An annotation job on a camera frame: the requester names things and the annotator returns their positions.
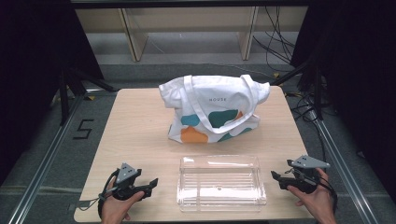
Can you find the black metal stand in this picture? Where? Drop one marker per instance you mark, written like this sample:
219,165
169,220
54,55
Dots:
317,93
64,93

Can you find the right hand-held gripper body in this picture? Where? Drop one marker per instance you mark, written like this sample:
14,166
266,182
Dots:
309,163

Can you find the yellow tape piece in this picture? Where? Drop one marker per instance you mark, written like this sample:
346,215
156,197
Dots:
91,97
276,75

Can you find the person's right hand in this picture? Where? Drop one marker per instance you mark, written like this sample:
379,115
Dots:
320,202

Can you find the dark curtain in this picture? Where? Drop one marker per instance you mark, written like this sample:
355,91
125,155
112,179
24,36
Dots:
358,77
31,62

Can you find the white patterned tote bag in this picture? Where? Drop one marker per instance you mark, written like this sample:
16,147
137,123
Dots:
214,93

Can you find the person's left hand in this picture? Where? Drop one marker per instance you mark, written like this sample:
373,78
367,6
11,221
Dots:
115,210

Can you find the light wooden desk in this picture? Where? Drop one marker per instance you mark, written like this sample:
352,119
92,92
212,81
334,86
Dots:
137,43

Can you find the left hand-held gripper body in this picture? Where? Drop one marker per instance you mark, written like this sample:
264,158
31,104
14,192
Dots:
126,174

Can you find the aluminium floor rail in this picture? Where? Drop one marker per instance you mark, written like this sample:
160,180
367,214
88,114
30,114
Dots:
43,165
342,168

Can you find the clear plastic storage box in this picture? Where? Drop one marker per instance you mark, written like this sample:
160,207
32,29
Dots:
221,186

